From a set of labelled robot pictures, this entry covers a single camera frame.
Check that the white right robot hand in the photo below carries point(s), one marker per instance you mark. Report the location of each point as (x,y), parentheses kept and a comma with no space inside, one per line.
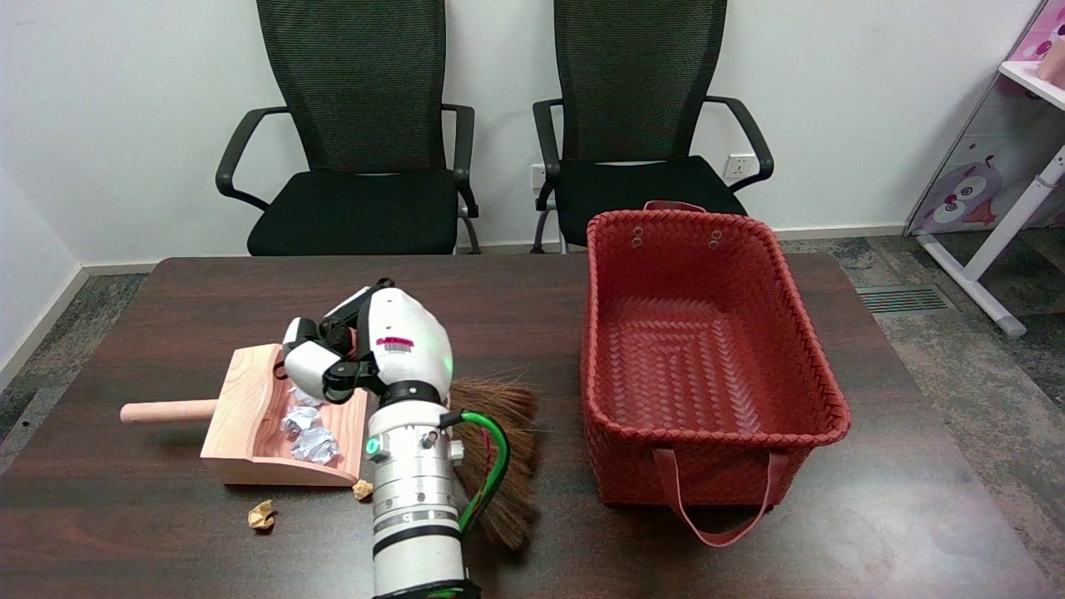
(408,333)

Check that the white paper ball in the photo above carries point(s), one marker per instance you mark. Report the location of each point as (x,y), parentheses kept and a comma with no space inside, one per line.
(314,446)
(299,419)
(301,400)

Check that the tan paper ball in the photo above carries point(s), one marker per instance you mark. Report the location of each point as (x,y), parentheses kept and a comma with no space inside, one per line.
(363,489)
(261,515)

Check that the brown whisk broom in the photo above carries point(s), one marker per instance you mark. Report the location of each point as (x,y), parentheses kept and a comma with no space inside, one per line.
(507,491)

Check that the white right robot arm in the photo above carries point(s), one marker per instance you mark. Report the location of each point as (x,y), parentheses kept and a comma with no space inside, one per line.
(412,499)

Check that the wooden dustpan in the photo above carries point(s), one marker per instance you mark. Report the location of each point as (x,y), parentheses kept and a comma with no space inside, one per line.
(241,416)

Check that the black mesh office chair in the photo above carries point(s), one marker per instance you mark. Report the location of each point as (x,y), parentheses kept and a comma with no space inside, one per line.
(358,208)
(632,83)

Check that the red woven basket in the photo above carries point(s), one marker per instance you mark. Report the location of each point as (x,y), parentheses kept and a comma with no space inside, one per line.
(691,349)

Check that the floor vent grille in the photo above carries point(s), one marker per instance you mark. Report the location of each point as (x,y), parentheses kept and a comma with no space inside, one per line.
(903,299)

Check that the pink white shelf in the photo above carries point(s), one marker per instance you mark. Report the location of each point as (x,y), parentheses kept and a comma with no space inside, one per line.
(1036,37)

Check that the white wall outlet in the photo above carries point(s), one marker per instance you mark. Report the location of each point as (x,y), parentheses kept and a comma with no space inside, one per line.
(537,175)
(739,165)

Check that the white desk leg frame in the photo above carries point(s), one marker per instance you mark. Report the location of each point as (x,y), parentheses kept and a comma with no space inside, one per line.
(990,241)

